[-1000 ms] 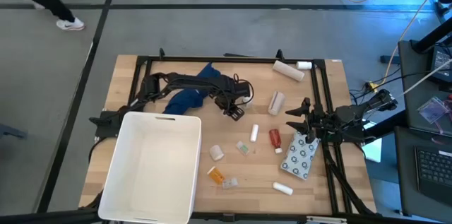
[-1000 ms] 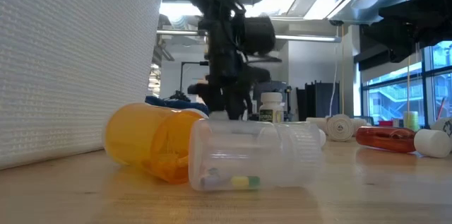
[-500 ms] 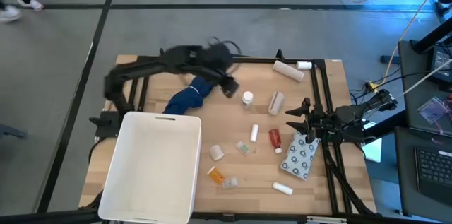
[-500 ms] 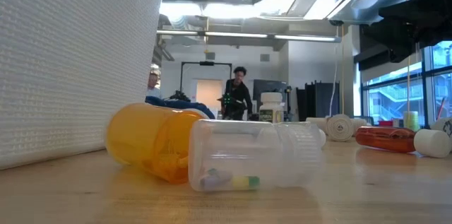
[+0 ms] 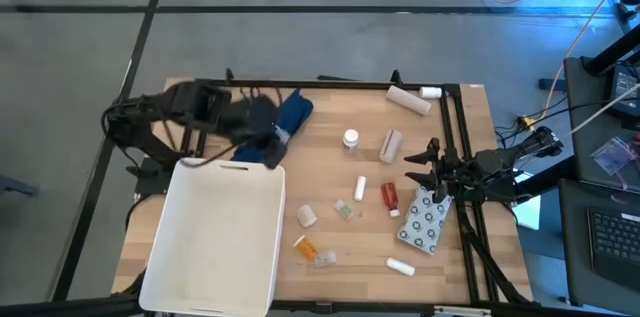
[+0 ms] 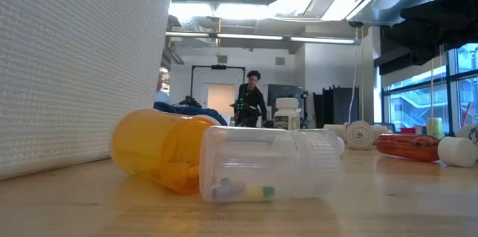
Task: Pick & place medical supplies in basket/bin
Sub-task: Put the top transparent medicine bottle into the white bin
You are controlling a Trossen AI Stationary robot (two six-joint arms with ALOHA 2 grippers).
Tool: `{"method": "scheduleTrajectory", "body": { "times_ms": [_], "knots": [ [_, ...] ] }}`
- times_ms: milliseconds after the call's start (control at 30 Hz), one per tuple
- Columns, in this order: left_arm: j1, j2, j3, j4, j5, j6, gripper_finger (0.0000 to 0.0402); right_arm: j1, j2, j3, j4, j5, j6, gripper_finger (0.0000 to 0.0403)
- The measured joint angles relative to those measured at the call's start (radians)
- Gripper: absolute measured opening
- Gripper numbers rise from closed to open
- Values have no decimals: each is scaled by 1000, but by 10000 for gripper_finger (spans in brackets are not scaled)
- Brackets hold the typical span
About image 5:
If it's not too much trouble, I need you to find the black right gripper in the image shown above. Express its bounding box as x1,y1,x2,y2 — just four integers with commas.
403,137,481,204

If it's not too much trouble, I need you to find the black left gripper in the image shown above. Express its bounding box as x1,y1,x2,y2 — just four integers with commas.
214,95,289,170

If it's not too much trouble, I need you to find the long beige bandage roll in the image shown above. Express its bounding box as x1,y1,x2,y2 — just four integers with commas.
385,84,433,117

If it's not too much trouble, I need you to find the short cream knit bandage roll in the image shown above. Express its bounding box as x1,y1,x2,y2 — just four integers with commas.
295,204,319,229

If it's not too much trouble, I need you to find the clear bottle with white cap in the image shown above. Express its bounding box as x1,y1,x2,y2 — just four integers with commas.
342,128,361,154

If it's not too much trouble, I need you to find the small clear packet green label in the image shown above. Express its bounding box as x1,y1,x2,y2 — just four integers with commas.
333,198,355,222

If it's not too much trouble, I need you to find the orange pill bottle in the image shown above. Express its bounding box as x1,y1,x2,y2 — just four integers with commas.
292,234,320,263

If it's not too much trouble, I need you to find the white perforated plastic basket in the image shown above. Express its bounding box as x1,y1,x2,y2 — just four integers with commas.
138,156,287,317

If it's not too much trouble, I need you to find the small clear plastic packet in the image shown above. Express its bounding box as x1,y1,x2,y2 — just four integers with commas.
313,250,338,269

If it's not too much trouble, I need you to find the blue cloth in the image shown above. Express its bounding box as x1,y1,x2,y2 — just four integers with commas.
230,87,315,164

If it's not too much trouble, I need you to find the black side desk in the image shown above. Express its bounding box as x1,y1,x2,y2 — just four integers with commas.
558,178,640,308
563,55,640,193

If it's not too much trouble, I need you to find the clear plastic bag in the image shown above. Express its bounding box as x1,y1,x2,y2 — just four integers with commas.
591,135,639,177

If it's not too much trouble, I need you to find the black laptop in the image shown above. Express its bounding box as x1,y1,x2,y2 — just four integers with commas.
585,205,640,291

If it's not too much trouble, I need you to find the black monitor device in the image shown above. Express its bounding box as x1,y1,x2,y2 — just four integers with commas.
608,63,640,119

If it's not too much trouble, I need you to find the black stand beam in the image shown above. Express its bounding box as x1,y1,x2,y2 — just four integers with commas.
582,24,640,77

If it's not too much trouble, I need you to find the black aluminium table frame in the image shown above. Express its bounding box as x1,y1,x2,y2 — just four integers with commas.
0,67,640,317

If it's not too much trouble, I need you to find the white cable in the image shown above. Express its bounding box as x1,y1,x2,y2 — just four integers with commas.
564,84,640,141

